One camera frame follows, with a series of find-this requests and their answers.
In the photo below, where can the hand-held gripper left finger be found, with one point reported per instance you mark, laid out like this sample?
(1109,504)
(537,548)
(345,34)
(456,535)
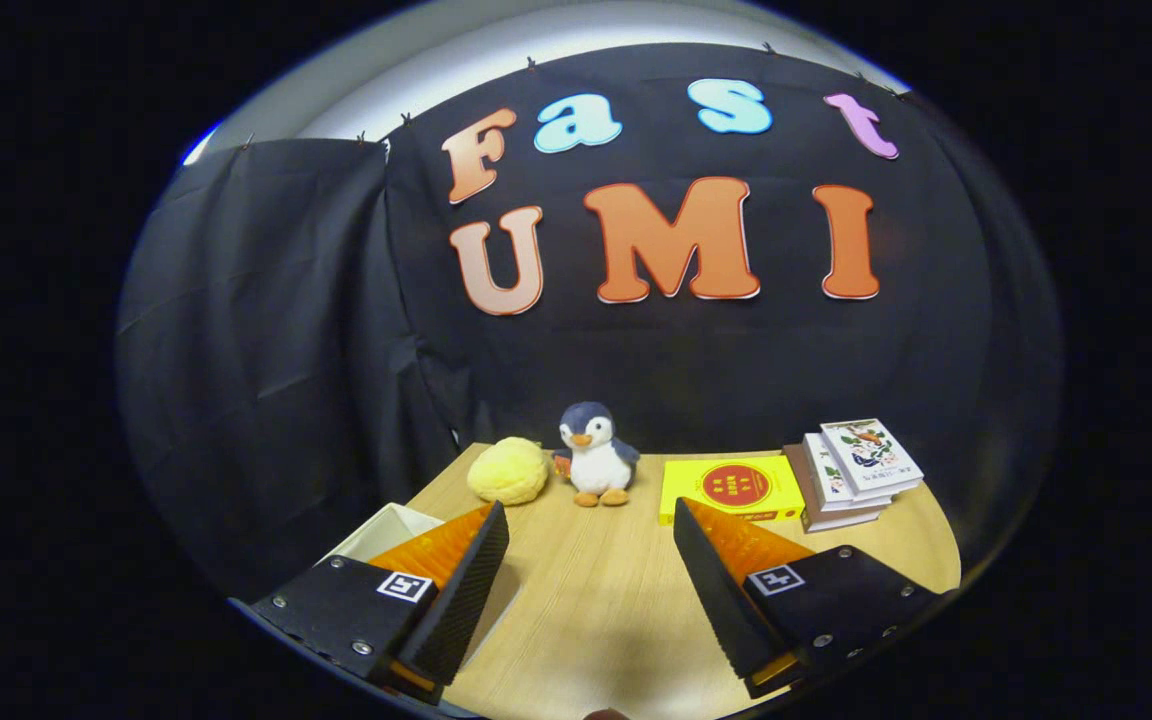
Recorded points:
(464,600)

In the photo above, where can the beige fabric storage box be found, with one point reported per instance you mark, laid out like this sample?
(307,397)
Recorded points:
(386,530)

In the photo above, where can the white floral cover book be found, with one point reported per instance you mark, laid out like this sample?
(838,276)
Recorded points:
(871,455)

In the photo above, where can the penguin plush toy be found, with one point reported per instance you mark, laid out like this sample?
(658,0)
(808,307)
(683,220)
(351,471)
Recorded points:
(596,460)

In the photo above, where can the yellow book with red circle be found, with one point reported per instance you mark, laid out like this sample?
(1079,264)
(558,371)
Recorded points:
(686,480)

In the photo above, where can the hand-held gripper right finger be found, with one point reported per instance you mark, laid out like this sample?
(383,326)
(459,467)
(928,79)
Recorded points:
(724,600)

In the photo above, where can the yellow plush ball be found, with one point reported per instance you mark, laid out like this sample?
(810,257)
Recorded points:
(506,472)

